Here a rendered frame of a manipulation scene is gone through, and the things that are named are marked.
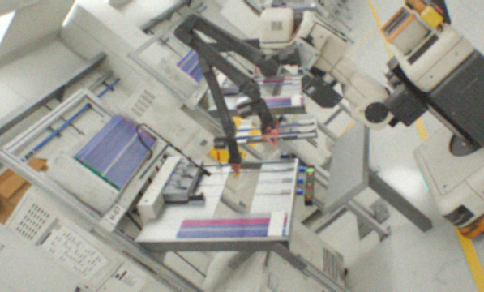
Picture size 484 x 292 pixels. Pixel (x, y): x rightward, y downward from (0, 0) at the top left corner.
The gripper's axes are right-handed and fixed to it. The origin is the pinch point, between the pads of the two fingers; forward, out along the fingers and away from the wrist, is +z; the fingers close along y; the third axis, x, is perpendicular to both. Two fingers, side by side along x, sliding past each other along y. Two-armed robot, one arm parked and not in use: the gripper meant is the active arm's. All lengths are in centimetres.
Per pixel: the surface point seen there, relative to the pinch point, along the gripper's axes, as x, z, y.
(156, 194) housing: -35.1, -6.8, 31.5
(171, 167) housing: -35.5, -6.9, 5.0
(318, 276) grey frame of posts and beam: 45, 17, 64
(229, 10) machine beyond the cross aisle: -92, -10, -440
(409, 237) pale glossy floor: 91, 44, 3
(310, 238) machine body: 36, 49, -3
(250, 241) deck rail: 17, 0, 60
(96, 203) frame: -57, -14, 50
